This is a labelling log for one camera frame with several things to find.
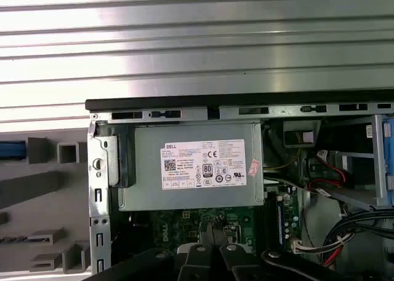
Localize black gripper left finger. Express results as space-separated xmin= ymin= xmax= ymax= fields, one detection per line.
xmin=91 ymin=221 xmax=220 ymax=281

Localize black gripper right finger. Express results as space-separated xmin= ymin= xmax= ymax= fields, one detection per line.
xmin=214 ymin=221 xmax=354 ymax=281

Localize hard disk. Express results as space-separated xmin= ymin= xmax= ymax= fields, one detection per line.
xmin=0 ymin=141 xmax=27 ymax=164

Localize CPU socket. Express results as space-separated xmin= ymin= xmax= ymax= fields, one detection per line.
xmin=220 ymin=221 xmax=247 ymax=247

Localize green motherboard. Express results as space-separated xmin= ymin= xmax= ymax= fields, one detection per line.
xmin=129 ymin=182 xmax=304 ymax=259

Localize black RAM stick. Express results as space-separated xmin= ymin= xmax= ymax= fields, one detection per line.
xmin=263 ymin=190 xmax=272 ymax=247
xmin=271 ymin=190 xmax=279 ymax=247

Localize grey power supply unit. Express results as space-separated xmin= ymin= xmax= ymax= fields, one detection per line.
xmin=118 ymin=122 xmax=265 ymax=213

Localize black open PC case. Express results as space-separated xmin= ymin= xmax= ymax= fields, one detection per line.
xmin=85 ymin=93 xmax=394 ymax=281

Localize grey optical drive cage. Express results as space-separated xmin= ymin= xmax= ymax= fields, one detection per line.
xmin=335 ymin=114 xmax=394 ymax=211

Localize grey parts rack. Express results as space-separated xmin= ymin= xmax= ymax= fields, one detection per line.
xmin=0 ymin=136 xmax=93 ymax=277

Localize blue plastic drive latch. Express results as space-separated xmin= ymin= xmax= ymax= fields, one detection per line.
xmin=381 ymin=114 xmax=394 ymax=207

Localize yellow wires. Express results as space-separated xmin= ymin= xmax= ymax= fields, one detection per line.
xmin=263 ymin=150 xmax=302 ymax=173

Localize black cable bundle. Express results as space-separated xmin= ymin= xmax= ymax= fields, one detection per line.
xmin=294 ymin=208 xmax=394 ymax=268

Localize thin coloured wire bundle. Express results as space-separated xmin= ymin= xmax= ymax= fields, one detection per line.
xmin=306 ymin=150 xmax=353 ymax=197

